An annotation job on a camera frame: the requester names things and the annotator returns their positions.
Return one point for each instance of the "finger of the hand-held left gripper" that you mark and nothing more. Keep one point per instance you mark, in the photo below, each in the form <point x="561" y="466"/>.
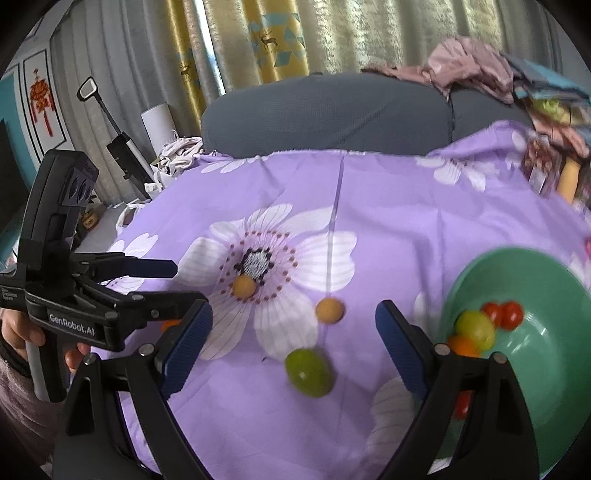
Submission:
<point x="152" y="266"/>
<point x="178" y="301"/>

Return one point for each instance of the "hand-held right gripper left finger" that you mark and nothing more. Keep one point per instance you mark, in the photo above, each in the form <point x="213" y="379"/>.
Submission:
<point x="184" y="341"/>

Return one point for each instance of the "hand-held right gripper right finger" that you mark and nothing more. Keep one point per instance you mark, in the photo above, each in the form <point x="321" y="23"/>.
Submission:
<point x="397" y="337"/>

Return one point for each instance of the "red cherry tomato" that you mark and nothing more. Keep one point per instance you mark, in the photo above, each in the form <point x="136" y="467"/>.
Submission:
<point x="492" y="314"/>
<point x="170" y="324"/>
<point x="512" y="315"/>
<point x="463" y="404"/>

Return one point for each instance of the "orange tangerine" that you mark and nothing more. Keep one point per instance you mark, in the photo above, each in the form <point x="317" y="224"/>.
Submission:
<point x="463" y="346"/>

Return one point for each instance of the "yellow-green lemon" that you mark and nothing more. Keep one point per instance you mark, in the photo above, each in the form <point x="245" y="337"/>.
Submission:
<point x="474" y="327"/>

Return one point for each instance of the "green lime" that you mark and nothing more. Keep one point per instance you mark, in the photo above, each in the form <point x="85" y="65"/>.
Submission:
<point x="308" y="373"/>

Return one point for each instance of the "green bowl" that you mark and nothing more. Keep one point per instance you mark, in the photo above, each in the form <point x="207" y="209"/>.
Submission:
<point x="545" y="392"/>

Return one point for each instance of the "person's left hand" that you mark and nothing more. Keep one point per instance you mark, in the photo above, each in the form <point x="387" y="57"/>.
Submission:
<point x="21" y="327"/>

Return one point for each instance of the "white plastic bag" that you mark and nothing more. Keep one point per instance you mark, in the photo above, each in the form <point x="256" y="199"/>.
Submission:
<point x="129" y="210"/>

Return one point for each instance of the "yellow-orange round fruit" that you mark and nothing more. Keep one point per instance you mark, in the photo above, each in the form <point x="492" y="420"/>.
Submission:
<point x="243" y="287"/>
<point x="329" y="310"/>

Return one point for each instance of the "black stick vacuum cleaner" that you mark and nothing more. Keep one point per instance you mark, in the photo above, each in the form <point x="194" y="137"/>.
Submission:
<point x="129" y="161"/>

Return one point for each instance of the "white cloth bundle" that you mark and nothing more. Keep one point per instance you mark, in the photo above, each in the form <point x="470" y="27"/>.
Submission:
<point x="178" y="157"/>

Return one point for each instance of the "purple floral bed sheet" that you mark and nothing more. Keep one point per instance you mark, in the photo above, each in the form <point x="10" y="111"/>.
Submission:
<point x="392" y="221"/>

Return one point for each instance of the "dark patterned packet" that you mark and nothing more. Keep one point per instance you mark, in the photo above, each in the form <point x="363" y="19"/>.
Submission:
<point x="540" y="164"/>

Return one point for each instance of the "grey sofa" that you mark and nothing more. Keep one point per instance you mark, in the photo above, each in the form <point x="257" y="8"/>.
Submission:
<point x="323" y="115"/>

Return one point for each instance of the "pink clothes pile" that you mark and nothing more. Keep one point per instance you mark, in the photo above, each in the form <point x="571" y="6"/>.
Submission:
<point x="457" y="64"/>

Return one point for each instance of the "colourful cloth pile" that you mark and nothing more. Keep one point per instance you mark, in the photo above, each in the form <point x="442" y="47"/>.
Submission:
<point x="554" y="101"/>

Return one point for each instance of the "yellow and grey curtain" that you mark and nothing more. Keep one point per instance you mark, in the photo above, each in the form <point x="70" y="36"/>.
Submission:
<point x="369" y="37"/>

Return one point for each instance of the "red knot wall hanging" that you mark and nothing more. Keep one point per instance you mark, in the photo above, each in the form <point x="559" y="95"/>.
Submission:
<point x="41" y="99"/>

